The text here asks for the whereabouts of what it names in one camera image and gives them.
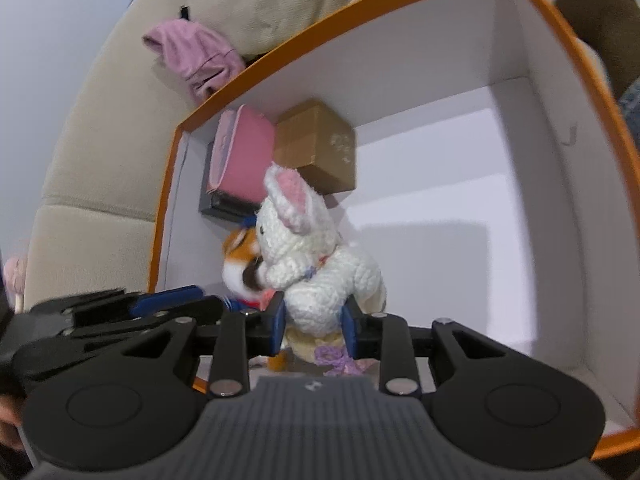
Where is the pink plush ball stick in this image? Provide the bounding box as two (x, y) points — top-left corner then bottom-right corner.
(0, 255), (26, 313)

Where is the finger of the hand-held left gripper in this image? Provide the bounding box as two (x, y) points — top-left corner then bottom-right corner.
(60, 296), (226, 343)
(60, 285), (203, 318)

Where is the small brown cardboard box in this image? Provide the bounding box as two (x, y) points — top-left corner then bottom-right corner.
(274, 100), (357, 195)

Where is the person's left hand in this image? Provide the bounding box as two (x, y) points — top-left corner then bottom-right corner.
(0, 394), (26, 453)

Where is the pink book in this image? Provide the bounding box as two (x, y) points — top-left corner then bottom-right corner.
(206, 105), (277, 206)

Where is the dark grey box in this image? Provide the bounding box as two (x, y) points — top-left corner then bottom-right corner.
(198, 142), (261, 221)

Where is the pink garment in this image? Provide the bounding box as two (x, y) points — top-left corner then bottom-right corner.
(142, 20), (247, 103)

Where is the person's right foot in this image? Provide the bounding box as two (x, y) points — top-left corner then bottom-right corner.
(555, 0), (640, 98)

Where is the beige cushion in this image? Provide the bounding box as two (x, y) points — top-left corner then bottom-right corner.
(182, 0), (453, 58)

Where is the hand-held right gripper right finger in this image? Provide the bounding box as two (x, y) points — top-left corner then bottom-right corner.
(340, 295), (511, 397)

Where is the beige sofa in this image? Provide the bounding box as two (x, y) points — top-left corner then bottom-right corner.
(22, 0), (640, 311)

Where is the orange cardboard box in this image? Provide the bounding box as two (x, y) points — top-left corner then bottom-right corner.
(147, 0), (640, 463)

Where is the white crochet bunny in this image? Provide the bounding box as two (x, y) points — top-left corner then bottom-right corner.
(254, 162), (388, 378)

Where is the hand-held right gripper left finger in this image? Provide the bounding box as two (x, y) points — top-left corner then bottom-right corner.
(119, 292), (288, 400)

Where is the brown white dog plush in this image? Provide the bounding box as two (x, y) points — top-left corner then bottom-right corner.
(221, 225), (288, 372)

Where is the person's right leg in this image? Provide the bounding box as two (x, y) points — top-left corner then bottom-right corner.
(617, 87), (640, 141)

